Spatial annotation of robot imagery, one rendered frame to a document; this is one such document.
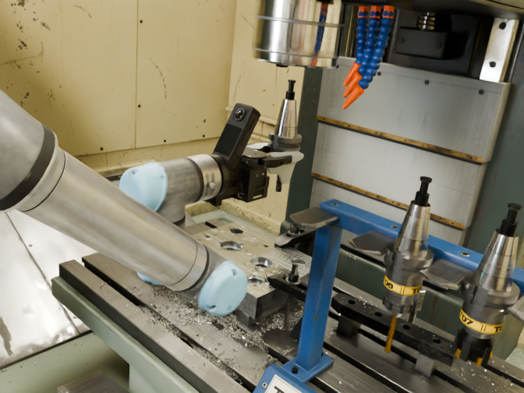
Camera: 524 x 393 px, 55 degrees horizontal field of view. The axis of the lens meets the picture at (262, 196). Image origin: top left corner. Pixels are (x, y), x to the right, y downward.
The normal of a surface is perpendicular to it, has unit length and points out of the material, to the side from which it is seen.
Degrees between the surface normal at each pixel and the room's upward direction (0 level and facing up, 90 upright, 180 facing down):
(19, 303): 24
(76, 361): 0
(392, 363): 0
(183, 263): 86
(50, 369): 0
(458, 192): 91
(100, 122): 90
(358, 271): 90
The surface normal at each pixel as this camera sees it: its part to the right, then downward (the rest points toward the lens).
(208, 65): 0.73, 0.30
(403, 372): 0.11, -0.93
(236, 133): -0.57, -0.28
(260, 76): -0.68, 0.18
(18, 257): 0.41, -0.73
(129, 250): 0.35, 0.66
